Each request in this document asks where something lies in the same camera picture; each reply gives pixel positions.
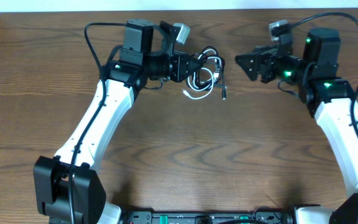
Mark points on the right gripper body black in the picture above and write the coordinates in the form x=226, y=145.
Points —
x=271, y=66

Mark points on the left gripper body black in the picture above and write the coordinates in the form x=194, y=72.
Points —
x=181, y=67

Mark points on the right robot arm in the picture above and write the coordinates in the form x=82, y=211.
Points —
x=329, y=100

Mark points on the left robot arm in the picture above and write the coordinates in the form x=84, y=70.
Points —
x=67, y=185

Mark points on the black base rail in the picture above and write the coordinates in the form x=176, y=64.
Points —
x=260, y=215

